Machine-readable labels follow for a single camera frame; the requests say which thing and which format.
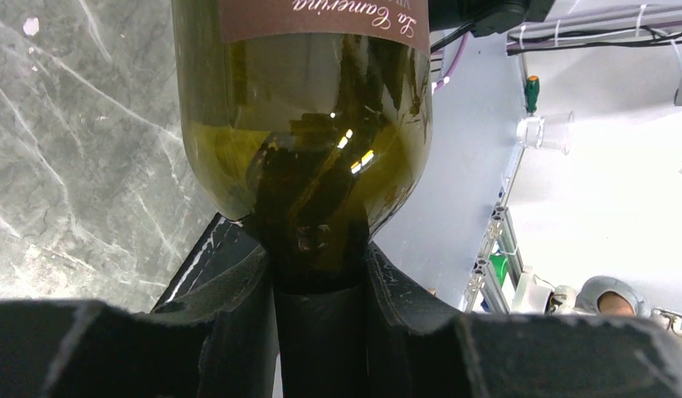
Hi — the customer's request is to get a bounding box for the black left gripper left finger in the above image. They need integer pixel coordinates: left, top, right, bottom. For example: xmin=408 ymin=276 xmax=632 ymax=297
xmin=0 ymin=249 xmax=278 ymax=397

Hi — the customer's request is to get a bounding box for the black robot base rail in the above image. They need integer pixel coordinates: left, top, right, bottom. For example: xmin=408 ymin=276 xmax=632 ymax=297
xmin=153 ymin=213 xmax=258 ymax=310

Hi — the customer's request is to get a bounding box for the green handle screwdriver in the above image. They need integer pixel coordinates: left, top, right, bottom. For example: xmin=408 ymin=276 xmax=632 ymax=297
xmin=524 ymin=75 xmax=540 ymax=114

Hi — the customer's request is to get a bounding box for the clear plastic cup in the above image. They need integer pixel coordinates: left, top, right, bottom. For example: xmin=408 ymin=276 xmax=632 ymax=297
xmin=516 ymin=112 xmax=575 ymax=155

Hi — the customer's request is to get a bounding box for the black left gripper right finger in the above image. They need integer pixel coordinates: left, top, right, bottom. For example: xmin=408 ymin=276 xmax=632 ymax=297
xmin=365 ymin=245 xmax=682 ymax=397

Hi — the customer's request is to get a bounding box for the dark green wine bottle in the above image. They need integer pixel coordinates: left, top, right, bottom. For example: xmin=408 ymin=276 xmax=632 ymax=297
xmin=172 ymin=1 xmax=431 ymax=397

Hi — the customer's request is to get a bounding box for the aluminium frame rail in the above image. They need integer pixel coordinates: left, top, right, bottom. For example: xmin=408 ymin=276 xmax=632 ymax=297
xmin=460 ymin=148 xmax=525 ymax=313

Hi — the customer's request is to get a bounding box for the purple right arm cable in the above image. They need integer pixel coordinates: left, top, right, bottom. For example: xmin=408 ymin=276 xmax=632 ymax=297
xmin=433 ymin=32 xmax=471 ymax=94

